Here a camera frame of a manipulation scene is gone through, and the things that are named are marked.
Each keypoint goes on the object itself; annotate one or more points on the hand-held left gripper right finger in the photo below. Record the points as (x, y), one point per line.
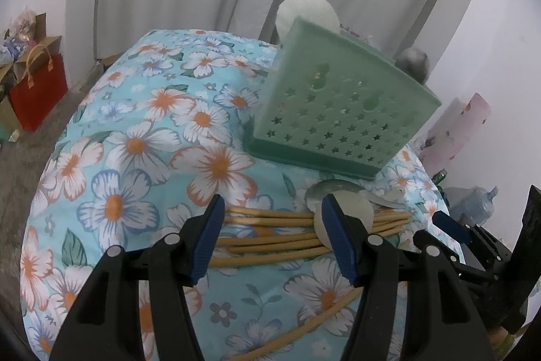
(338, 238)

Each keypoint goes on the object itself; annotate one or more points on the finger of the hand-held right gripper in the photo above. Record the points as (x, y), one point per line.
(450, 225)

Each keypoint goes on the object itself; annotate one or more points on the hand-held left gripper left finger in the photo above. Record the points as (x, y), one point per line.
(207, 242)

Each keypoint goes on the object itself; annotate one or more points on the metal spoon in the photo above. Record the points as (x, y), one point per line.
(329, 189)

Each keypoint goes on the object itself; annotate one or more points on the bundle of wooden chopsticks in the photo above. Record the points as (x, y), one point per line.
(270, 219)

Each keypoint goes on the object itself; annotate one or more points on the single wooden chopstick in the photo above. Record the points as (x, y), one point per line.
(296, 329)

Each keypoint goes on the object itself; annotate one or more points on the green star-holed utensil basket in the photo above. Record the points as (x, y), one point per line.
(338, 111)

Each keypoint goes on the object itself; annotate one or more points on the blue water jug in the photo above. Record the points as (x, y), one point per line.
(473, 204)

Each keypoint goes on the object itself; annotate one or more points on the green glass bottle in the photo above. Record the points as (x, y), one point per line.
(440, 177)

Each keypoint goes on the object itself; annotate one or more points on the pink printed cloth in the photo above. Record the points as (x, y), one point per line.
(460, 128)

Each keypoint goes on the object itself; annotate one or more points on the blue floral blanket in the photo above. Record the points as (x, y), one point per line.
(139, 141)

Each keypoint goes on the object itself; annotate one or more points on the grey round object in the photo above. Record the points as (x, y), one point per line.
(413, 63)

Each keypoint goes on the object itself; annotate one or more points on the red gift bag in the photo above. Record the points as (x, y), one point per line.
(38, 98)

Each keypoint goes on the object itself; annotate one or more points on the green gift bag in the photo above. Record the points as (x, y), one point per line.
(6, 115)

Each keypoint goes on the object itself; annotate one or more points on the open cardboard box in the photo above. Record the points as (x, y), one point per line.
(41, 22)

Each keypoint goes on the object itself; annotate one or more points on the pile of plastic bags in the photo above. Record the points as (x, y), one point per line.
(21, 25)

